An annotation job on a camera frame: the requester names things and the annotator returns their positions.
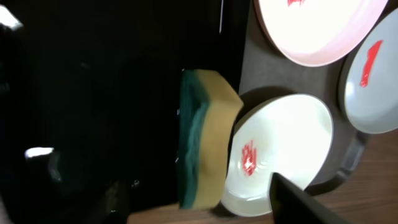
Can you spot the yellow green sponge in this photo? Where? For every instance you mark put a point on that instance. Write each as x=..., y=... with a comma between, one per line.
x=208, y=109

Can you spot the dark brown serving tray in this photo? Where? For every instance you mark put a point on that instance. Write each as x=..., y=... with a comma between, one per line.
x=266, y=73

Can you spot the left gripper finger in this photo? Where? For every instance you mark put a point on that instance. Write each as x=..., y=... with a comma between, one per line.
x=291, y=205

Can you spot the light grey plate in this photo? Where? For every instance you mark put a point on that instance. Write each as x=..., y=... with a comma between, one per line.
x=367, y=90

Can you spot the black plastic bin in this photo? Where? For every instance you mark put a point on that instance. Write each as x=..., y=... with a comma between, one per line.
x=90, y=97

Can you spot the white plate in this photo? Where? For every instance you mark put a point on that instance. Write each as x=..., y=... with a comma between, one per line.
x=314, y=33
x=290, y=135

